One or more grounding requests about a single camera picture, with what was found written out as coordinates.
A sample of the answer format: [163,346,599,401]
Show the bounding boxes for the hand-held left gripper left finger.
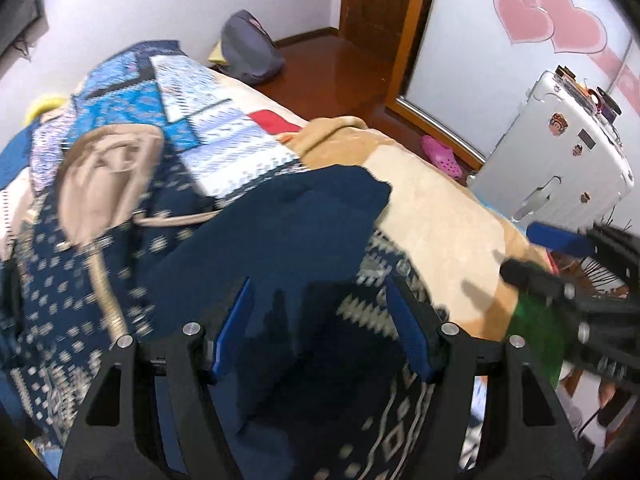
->
[57,277,253,480]

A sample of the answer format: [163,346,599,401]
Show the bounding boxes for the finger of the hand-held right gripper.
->
[526,221,640,282]
[499,258,640,312]

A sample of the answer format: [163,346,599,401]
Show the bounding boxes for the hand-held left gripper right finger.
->
[386,279,587,480]

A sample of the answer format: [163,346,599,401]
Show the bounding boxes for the navy patterned garment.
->
[0,164,486,480]

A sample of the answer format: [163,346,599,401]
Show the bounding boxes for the green cloth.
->
[509,294,577,392]

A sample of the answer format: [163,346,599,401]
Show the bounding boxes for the white hard-shell suitcase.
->
[469,66,637,227]

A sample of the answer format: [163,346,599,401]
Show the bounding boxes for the beige printed blanket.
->
[220,72,556,346]

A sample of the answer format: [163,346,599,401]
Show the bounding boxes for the pink clog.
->
[421,134,467,182]

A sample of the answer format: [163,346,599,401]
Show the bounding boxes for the small assorted trinkets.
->
[554,64,624,124]

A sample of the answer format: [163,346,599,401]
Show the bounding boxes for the frosted wardrobe door, pink hearts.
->
[385,0,640,233]

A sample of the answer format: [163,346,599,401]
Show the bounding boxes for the blue patchwork blanket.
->
[0,39,313,241]

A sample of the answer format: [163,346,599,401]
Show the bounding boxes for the yellow cloth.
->
[207,41,232,69]

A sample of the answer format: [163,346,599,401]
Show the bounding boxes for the grey backpack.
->
[220,9,287,86]

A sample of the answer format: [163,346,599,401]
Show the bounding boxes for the yellow padded tube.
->
[24,94,69,124]

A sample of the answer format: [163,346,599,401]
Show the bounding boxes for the wooden door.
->
[338,0,444,107]

